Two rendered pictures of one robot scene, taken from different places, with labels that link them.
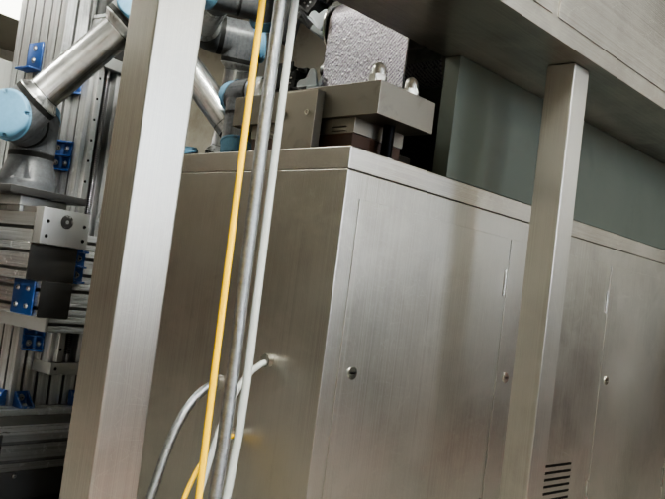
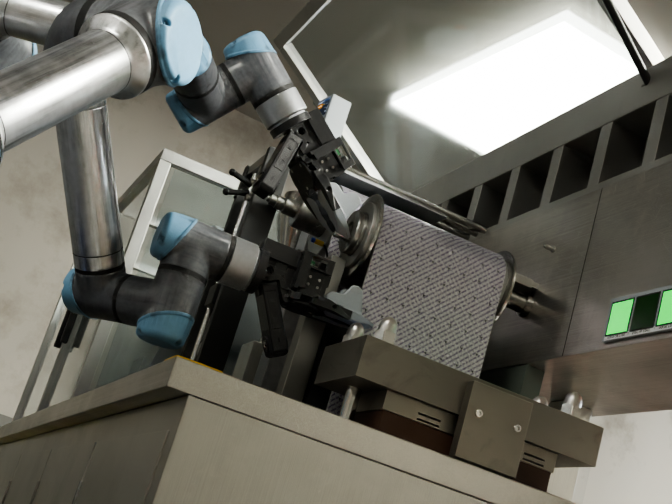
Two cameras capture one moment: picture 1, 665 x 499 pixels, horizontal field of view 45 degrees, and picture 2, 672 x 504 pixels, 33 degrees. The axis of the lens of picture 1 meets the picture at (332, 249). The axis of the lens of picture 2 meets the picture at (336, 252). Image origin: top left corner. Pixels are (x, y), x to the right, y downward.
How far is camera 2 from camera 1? 1.90 m
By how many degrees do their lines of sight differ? 62
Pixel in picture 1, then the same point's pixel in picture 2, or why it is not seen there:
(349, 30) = (412, 259)
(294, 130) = (492, 443)
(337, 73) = (386, 310)
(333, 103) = (537, 426)
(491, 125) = not seen: hidden behind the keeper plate
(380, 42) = (456, 302)
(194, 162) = (335, 430)
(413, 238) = not seen: outside the picture
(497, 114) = not seen: hidden behind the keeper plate
